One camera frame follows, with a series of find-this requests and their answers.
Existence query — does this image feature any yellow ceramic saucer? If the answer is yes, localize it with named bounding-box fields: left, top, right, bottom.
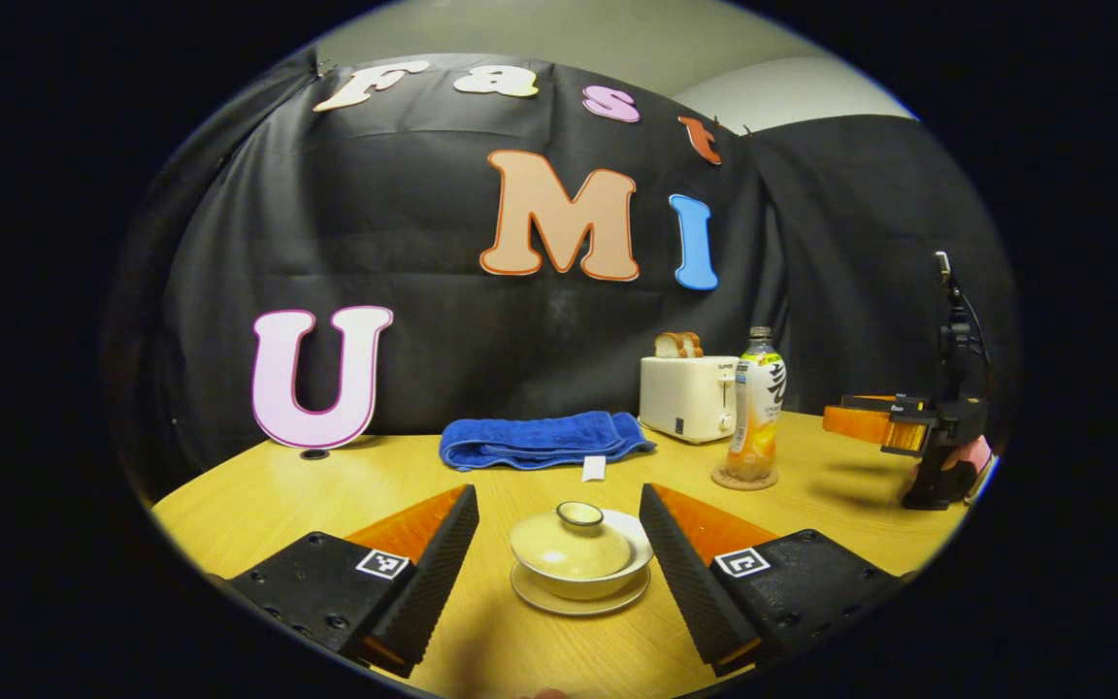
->
left=510, top=561, right=652, bottom=617

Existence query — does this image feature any blue folded towel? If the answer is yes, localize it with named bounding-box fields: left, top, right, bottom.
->
left=439, top=411, right=657, bottom=483

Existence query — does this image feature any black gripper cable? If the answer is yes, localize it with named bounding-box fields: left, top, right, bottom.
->
left=955, top=286, right=995, bottom=384

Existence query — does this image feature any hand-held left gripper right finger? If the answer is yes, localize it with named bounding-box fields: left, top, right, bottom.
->
left=639, top=483, right=909, bottom=678

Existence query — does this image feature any cream toaster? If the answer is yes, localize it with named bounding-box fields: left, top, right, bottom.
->
left=639, top=354, right=740, bottom=445

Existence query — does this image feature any yellow ceramic teacup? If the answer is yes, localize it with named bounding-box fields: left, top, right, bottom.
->
left=520, top=510, right=655, bottom=601

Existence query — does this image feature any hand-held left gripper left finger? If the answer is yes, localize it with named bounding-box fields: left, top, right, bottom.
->
left=229, top=483, right=480, bottom=679

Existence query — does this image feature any round cork coaster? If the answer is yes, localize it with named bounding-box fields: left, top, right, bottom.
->
left=711, top=464, right=780, bottom=491

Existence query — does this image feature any water bottle with white label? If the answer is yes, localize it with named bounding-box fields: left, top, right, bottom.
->
left=726, top=327, right=786, bottom=483

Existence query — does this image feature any black backdrop cloth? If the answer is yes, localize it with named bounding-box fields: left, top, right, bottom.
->
left=103, top=53, right=1021, bottom=486

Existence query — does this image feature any yellow ceramic teacup lid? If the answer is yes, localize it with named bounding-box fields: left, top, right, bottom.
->
left=510, top=501, right=634, bottom=582

